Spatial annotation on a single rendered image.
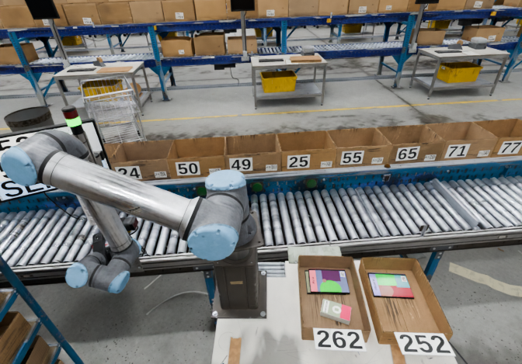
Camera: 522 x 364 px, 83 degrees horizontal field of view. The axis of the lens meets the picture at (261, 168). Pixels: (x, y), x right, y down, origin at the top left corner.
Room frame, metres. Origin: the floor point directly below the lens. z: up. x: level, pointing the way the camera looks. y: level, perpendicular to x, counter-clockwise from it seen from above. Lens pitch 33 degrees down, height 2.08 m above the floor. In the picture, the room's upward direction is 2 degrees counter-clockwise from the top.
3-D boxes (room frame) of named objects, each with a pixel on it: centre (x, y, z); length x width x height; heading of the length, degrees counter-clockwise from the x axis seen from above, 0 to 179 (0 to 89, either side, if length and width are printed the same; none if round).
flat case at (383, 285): (0.89, -0.63, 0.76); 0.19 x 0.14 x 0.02; 84
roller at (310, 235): (1.46, -0.28, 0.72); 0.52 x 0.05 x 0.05; 3
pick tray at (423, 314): (0.80, -0.63, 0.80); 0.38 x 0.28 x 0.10; 176
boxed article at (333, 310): (0.76, -0.32, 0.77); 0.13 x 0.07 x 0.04; 69
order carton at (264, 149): (1.89, 0.06, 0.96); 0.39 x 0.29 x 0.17; 93
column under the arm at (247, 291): (0.89, 0.12, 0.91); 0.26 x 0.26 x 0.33; 88
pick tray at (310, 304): (0.83, -0.31, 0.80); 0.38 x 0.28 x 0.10; 176
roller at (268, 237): (1.44, -0.02, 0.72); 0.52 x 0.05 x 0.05; 3
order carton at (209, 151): (1.87, 0.45, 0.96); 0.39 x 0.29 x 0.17; 93
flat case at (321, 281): (0.92, -0.32, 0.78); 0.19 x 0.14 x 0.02; 86
